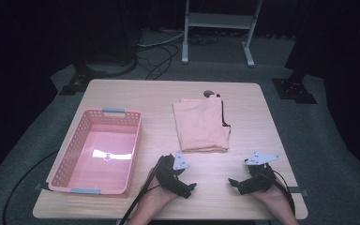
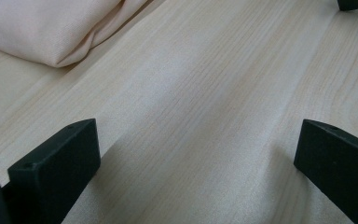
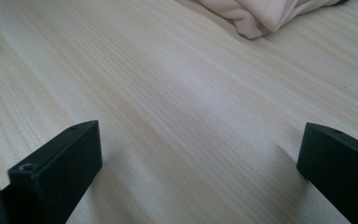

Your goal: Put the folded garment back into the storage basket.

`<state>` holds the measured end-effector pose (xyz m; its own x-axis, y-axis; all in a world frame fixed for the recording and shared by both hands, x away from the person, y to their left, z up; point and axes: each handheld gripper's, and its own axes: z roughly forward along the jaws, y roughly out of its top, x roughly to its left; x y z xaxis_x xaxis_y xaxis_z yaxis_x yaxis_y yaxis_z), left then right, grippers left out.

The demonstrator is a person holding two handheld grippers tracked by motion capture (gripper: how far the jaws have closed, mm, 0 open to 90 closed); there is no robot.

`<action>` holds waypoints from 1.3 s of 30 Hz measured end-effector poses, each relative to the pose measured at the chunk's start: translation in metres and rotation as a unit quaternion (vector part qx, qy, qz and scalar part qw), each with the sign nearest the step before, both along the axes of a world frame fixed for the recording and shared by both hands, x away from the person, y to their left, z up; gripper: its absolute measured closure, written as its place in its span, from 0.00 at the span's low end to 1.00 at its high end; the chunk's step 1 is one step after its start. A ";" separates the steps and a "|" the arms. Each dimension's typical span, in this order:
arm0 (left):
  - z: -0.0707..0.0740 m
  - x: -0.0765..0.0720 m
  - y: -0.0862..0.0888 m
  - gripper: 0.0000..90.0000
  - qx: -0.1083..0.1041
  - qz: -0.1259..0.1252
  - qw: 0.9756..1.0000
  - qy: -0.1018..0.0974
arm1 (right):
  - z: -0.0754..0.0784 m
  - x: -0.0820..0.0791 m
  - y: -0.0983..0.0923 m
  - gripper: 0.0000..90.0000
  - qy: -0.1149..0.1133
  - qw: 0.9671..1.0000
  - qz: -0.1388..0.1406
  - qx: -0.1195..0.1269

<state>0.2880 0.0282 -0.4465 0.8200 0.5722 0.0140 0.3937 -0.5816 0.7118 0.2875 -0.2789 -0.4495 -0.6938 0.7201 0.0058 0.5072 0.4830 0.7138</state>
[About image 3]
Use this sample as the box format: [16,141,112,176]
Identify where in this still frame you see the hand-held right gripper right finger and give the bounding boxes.
[296,121,358,224]

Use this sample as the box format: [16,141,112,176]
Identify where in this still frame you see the pale pink cloth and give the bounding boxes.
[173,0,344,40]

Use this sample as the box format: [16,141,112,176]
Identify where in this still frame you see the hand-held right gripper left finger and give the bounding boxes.
[0,119,103,224]

